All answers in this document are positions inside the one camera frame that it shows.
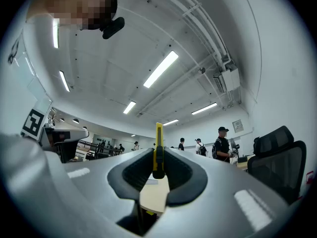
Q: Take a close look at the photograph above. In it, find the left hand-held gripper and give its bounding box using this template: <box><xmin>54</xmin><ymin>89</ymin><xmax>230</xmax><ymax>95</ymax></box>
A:
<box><xmin>21</xmin><ymin>108</ymin><xmax>90</xmax><ymax>164</ymax></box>

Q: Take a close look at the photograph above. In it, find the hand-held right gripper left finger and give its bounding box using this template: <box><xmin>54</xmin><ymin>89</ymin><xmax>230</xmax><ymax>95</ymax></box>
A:
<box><xmin>56</xmin><ymin>148</ymin><xmax>155</xmax><ymax>238</ymax></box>

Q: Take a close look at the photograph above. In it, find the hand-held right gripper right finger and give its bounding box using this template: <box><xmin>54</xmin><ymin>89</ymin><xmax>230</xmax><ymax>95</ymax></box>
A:
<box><xmin>148</xmin><ymin>148</ymin><xmax>303</xmax><ymax>238</ymax></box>

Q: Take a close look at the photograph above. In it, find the row of black hung objects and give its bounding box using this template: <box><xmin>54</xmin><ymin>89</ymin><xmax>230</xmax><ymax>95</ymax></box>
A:
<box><xmin>93</xmin><ymin>134</ymin><xmax>112</xmax><ymax>146</ymax></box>

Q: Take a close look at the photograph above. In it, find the rectangular wooden desk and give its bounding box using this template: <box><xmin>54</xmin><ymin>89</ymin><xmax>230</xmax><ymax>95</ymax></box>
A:
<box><xmin>235</xmin><ymin>154</ymin><xmax>256</xmax><ymax>171</ymax></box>

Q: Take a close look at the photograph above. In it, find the black mesh office chair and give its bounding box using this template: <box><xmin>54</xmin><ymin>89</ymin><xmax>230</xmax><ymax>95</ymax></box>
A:
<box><xmin>247</xmin><ymin>125</ymin><xmax>307</xmax><ymax>205</ymax></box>

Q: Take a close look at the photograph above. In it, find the person's white sweatshirt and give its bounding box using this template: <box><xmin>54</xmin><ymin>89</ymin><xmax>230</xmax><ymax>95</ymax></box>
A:
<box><xmin>0</xmin><ymin>13</ymin><xmax>54</xmax><ymax>136</ymax></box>

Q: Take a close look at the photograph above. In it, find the white ceiling air conditioner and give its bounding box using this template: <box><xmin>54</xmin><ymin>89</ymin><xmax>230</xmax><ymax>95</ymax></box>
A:
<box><xmin>213</xmin><ymin>67</ymin><xmax>241</xmax><ymax>94</ymax></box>

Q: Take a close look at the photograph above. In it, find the person's head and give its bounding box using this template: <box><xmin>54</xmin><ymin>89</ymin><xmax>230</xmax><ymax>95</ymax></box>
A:
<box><xmin>26</xmin><ymin>0</ymin><xmax>118</xmax><ymax>31</ymax></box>

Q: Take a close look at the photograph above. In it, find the white ceiling pipe bundle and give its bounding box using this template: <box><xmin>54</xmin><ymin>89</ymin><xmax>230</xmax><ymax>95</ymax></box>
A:
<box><xmin>148</xmin><ymin>0</ymin><xmax>232</xmax><ymax>70</ymax></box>

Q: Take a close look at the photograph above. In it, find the black wall shelf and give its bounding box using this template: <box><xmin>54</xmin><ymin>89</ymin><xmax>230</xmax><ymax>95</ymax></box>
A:
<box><xmin>75</xmin><ymin>139</ymin><xmax>123</xmax><ymax>161</ymax></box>

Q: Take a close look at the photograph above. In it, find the framed wall notice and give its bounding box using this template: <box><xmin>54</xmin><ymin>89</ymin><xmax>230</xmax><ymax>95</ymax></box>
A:
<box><xmin>232</xmin><ymin>119</ymin><xmax>245</xmax><ymax>133</ymax></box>

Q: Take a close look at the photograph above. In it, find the black head-worn camera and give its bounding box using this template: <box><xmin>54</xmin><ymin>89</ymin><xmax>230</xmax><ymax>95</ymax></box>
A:
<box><xmin>100</xmin><ymin>16</ymin><xmax>125</xmax><ymax>40</ymax></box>

